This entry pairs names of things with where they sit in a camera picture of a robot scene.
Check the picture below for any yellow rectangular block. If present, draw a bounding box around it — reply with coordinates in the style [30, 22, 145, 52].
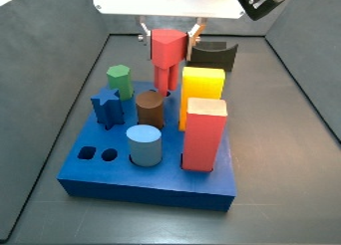
[177, 67, 224, 131]

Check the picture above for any light blue cylinder peg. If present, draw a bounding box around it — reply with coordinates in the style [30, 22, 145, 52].
[126, 124, 163, 167]

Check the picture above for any green hexagonal peg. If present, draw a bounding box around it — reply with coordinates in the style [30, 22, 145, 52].
[106, 65, 133, 101]

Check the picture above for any black curved stand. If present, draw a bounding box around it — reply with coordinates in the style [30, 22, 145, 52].
[187, 41, 237, 72]

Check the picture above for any red rectangular block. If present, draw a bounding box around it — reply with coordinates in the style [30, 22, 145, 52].
[180, 98, 227, 172]

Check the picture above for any red three prong block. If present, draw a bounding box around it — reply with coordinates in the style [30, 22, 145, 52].
[152, 29, 185, 96]

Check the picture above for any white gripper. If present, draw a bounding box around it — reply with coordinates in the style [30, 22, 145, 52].
[93, 0, 243, 60]

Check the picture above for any blue peg board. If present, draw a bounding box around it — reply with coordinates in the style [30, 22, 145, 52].
[57, 91, 236, 211]

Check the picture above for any blue star peg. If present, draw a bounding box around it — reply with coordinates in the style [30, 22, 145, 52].
[90, 88, 124, 129]

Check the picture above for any brown cylinder peg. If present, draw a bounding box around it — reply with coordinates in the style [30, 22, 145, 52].
[136, 91, 164, 129]

